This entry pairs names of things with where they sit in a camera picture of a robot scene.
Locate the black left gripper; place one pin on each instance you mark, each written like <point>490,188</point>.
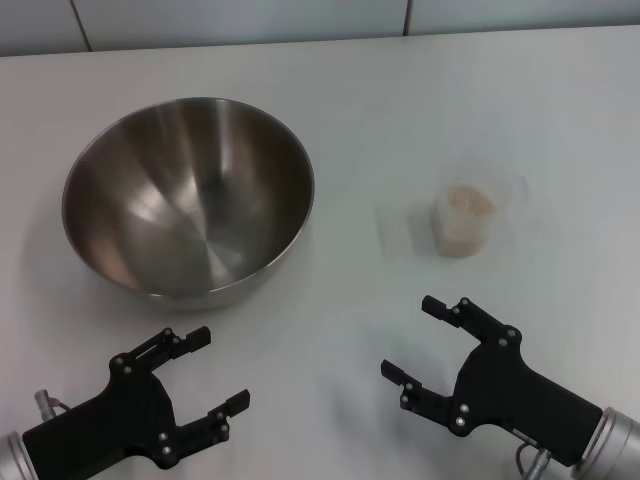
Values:
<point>125,415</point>

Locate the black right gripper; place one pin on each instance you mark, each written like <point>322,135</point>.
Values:
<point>520,400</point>

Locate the clear plastic measuring cup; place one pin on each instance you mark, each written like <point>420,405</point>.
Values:
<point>467,235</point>

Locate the beige rice grains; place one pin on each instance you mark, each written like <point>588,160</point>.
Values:
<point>466,200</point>

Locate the stainless steel mixing bowl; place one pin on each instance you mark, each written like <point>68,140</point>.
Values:
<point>200,200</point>

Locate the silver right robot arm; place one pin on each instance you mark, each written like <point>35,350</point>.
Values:
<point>617,440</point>

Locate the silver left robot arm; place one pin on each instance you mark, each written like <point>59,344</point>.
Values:
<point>12,460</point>

